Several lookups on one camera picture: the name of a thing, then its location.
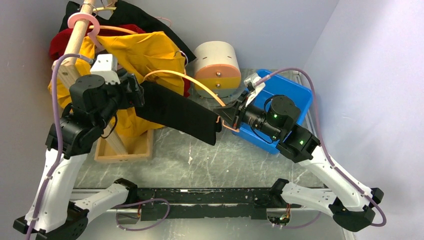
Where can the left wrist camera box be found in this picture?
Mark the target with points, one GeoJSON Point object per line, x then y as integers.
{"type": "Point", "coordinates": [106, 66]}

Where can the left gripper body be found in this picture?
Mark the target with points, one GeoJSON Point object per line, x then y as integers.
{"type": "Point", "coordinates": [130, 98]}

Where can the blue plastic bin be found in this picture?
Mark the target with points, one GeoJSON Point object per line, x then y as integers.
{"type": "Point", "coordinates": [277, 85]}

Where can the small black skirt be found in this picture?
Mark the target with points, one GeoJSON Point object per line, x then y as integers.
{"type": "Point", "coordinates": [168, 108]}

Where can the wooden clothes rack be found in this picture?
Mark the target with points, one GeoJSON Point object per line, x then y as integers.
{"type": "Point", "coordinates": [115, 148]}

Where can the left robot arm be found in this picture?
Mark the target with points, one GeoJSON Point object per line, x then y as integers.
{"type": "Point", "coordinates": [94, 102]}

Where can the round cream drawer box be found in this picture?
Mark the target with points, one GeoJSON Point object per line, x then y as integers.
{"type": "Point", "coordinates": [217, 68]}

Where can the yellow skirt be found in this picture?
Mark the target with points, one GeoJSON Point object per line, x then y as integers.
{"type": "Point", "coordinates": [129, 125]}

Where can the black garment on rack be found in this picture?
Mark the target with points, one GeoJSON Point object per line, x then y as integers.
{"type": "Point", "coordinates": [126, 14]}

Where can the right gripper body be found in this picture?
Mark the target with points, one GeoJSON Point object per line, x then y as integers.
{"type": "Point", "coordinates": [243, 99]}

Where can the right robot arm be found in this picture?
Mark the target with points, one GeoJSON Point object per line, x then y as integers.
{"type": "Point", "coordinates": [351, 204]}

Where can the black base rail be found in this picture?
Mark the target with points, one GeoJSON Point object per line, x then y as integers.
{"type": "Point", "coordinates": [199, 203]}

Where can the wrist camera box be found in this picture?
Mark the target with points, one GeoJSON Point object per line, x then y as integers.
{"type": "Point", "coordinates": [254, 86]}
{"type": "Point", "coordinates": [106, 66]}

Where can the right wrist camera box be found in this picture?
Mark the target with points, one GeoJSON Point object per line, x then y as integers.
{"type": "Point", "coordinates": [254, 86]}

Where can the yellow hanger at rack top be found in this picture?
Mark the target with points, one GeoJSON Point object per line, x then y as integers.
{"type": "Point", "coordinates": [106, 8]}

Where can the red pleated skirt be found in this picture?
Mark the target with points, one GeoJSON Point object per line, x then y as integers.
{"type": "Point", "coordinates": [139, 54]}

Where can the pink plastic hanger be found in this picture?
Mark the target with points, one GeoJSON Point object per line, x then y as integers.
{"type": "Point", "coordinates": [79, 23]}

